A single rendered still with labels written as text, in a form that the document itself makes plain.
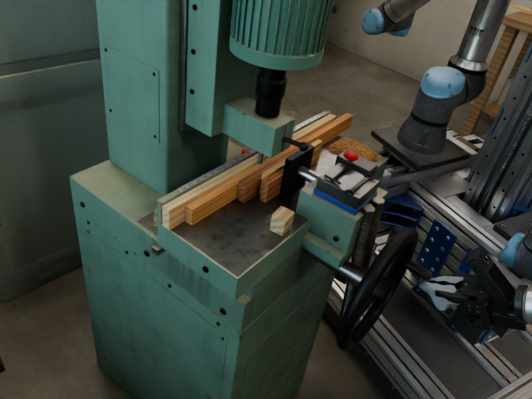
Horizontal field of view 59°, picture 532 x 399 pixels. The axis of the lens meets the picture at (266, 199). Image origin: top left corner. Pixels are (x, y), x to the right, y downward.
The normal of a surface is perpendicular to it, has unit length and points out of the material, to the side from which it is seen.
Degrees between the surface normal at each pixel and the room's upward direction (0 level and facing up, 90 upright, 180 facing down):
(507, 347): 0
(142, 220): 0
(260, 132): 90
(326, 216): 90
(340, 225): 90
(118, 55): 90
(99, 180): 0
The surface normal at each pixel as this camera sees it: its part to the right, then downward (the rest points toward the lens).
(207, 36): -0.62, 0.41
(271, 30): -0.21, 0.57
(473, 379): 0.13, -0.79
